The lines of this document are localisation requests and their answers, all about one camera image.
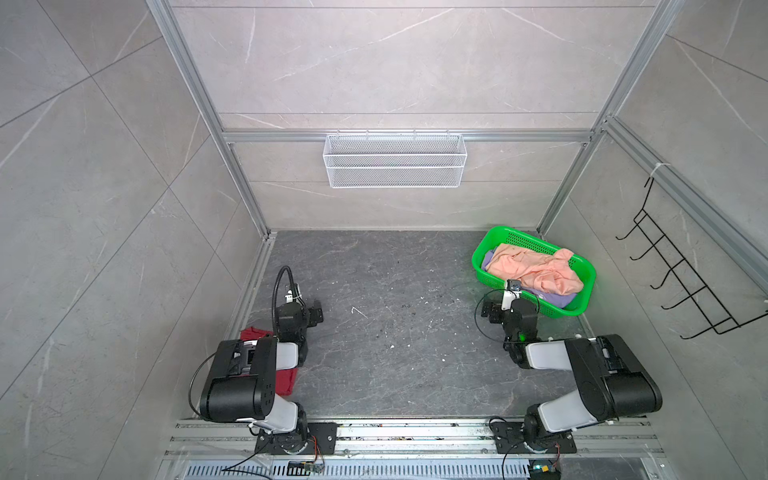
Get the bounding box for salmon pink t shirt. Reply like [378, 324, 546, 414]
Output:
[487, 243, 584, 298]

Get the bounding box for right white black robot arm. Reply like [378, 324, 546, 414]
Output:
[473, 298, 663, 453]

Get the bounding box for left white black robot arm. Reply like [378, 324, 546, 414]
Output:
[198, 301, 323, 453]

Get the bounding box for purple t shirt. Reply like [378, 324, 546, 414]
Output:
[481, 250, 576, 310]

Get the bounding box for folded dark red t shirt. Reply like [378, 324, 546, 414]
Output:
[240, 327, 298, 396]

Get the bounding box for left black corrugated cable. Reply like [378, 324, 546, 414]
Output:
[271, 265, 300, 328]

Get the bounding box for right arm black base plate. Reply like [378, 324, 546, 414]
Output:
[487, 418, 577, 455]

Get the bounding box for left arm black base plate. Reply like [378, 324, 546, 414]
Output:
[255, 422, 339, 456]

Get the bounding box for white wire mesh shelf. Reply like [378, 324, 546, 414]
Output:
[322, 133, 468, 189]

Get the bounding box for aluminium rail base frame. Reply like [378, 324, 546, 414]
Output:
[154, 417, 676, 479]

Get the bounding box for black wire hook rack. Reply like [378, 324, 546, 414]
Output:
[615, 177, 767, 341]

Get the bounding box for aluminium frame profiles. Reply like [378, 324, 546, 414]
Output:
[145, 0, 768, 289]

